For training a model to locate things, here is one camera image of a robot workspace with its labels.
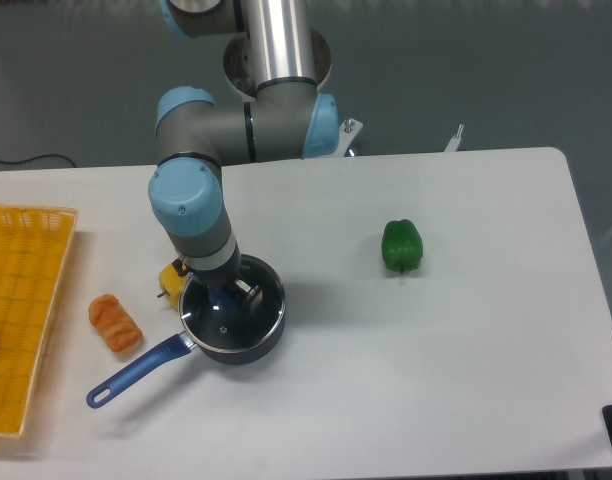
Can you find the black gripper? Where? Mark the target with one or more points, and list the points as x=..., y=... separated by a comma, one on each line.
x=223, y=268

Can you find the orange bread roll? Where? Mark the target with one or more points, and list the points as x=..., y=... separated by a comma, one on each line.
x=114, y=324

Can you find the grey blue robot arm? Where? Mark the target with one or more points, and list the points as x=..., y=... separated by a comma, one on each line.
x=288, y=118

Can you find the dark blue saucepan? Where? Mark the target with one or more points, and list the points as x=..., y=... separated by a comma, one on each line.
x=176, y=346

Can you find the white bracket right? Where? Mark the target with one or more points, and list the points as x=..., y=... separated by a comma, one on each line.
x=455, y=141

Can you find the green bell pepper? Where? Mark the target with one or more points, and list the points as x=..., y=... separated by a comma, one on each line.
x=401, y=246

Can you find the glass pot lid blue knob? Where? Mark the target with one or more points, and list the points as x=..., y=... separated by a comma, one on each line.
x=220, y=324

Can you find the yellow bell pepper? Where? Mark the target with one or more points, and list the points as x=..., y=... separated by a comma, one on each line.
x=171, y=281

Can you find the yellow wicker basket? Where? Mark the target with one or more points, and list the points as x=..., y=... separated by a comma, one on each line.
x=34, y=246

